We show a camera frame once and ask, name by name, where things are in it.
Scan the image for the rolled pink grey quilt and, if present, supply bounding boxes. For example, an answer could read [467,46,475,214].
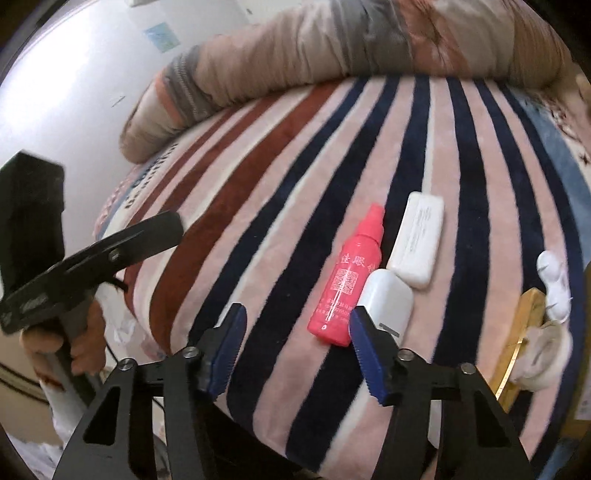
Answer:
[119,1,571,164]

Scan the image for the person left hand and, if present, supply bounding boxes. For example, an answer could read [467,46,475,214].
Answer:
[20,299,108,377]

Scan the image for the white rounded box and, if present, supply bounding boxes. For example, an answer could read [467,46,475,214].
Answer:
[358,269,414,347]

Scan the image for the white rectangular case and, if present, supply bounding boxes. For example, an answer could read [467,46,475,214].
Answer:
[387,191,445,290]

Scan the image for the striped plush blanket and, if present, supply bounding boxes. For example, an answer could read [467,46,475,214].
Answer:
[95,76,590,479]

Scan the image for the red spray bottle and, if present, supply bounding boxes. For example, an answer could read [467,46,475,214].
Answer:
[308,204,385,347]

